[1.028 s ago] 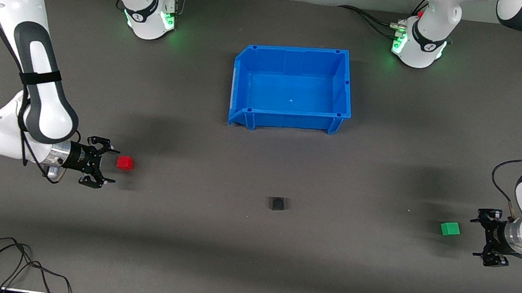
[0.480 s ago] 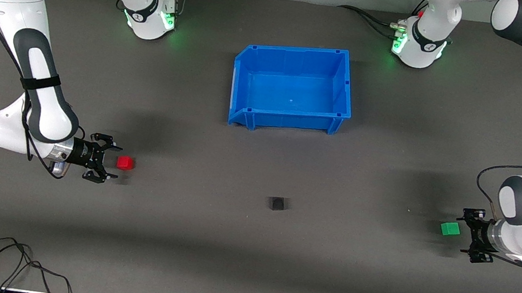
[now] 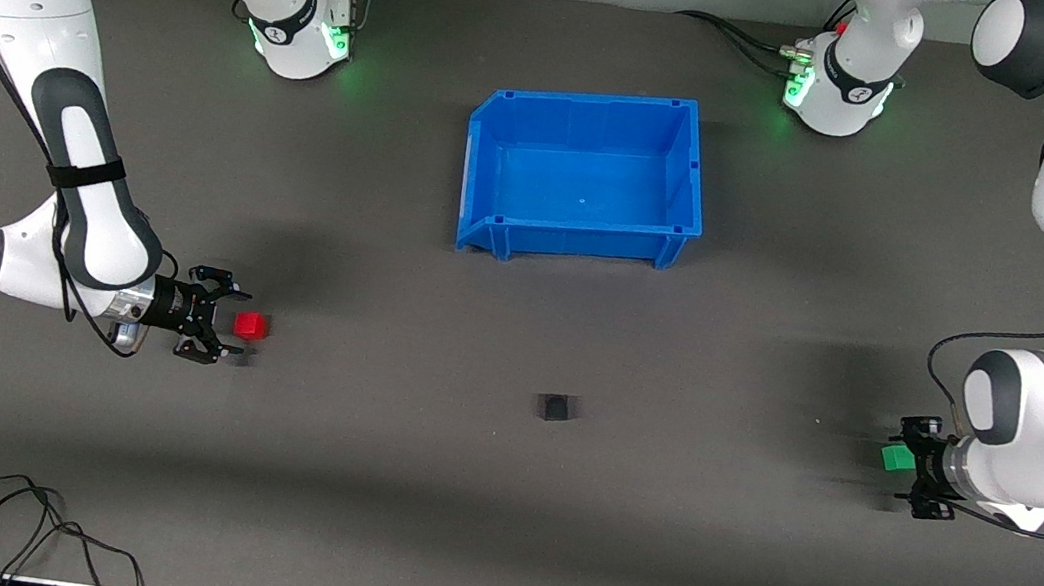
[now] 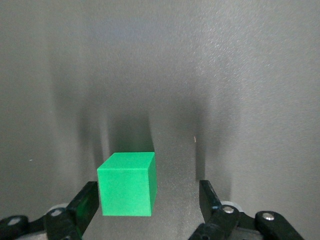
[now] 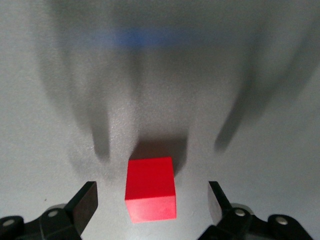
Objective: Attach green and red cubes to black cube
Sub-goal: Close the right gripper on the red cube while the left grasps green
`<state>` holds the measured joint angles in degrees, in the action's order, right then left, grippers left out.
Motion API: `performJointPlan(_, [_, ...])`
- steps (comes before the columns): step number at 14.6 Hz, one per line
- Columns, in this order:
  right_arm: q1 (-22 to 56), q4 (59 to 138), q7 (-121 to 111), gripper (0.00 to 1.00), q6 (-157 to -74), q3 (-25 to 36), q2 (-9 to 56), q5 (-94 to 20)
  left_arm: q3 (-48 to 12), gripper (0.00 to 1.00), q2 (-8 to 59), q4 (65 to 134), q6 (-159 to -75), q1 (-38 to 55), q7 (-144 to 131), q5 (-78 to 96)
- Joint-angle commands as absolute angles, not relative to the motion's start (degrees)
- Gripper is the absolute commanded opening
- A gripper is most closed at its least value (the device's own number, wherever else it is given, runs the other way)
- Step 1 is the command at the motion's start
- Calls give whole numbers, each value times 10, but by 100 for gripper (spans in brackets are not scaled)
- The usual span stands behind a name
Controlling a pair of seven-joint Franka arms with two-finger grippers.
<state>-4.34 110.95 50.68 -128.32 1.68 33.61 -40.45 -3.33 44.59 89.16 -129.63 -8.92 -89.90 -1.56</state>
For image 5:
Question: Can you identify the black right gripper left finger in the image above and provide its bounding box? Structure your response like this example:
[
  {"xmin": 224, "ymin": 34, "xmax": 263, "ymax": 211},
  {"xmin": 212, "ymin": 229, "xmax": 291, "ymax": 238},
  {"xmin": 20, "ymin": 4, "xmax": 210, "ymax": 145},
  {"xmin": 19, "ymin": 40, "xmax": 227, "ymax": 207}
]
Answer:
[{"xmin": 0, "ymin": 180, "xmax": 98, "ymax": 240}]

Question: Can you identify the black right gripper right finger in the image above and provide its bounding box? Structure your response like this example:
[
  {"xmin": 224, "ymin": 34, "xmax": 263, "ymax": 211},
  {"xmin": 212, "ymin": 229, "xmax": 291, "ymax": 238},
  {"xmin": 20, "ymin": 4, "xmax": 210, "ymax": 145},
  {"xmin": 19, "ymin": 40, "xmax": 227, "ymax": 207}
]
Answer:
[{"xmin": 199, "ymin": 180, "xmax": 316, "ymax": 240}]

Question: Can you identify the red cube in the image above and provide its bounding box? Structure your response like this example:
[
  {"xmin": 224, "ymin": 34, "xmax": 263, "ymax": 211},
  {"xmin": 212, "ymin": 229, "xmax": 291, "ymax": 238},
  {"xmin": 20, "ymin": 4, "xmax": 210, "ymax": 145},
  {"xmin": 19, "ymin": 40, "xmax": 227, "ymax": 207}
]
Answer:
[{"xmin": 124, "ymin": 156, "xmax": 178, "ymax": 224}]

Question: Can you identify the dark grey table mat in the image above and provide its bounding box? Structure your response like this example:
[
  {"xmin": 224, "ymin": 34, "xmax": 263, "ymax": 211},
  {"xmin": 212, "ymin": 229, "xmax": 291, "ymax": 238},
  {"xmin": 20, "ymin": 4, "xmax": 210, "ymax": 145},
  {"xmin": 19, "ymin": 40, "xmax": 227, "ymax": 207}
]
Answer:
[{"xmin": 0, "ymin": 0, "xmax": 320, "ymax": 240}]

